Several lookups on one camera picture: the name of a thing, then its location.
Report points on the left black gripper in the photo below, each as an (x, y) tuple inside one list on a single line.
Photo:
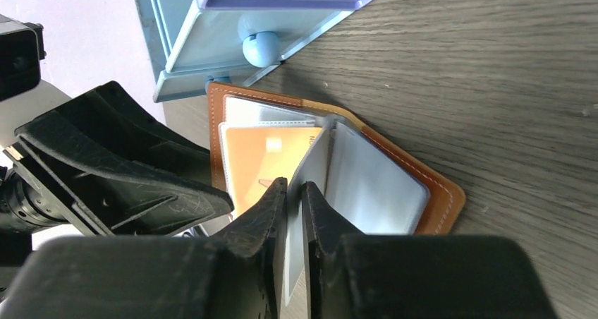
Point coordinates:
[(116, 171)]

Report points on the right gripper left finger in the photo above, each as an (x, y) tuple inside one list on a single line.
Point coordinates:
[(236, 273)]

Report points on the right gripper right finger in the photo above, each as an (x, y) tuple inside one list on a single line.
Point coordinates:
[(354, 275)]

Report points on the blue three-compartment organizer box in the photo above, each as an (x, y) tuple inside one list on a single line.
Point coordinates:
[(192, 43)]

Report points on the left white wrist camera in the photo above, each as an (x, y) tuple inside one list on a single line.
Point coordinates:
[(24, 95)]

